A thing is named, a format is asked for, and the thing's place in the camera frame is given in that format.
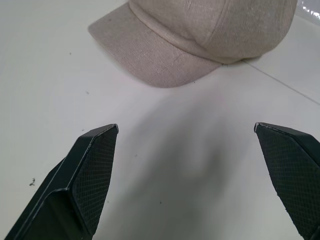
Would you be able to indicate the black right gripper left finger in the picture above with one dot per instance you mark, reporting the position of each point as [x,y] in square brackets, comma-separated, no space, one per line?
[75,190]

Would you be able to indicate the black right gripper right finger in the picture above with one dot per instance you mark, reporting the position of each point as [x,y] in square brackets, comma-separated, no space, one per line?
[295,172]

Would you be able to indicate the beige linen cap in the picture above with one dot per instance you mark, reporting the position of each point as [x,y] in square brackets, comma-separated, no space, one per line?
[195,37]

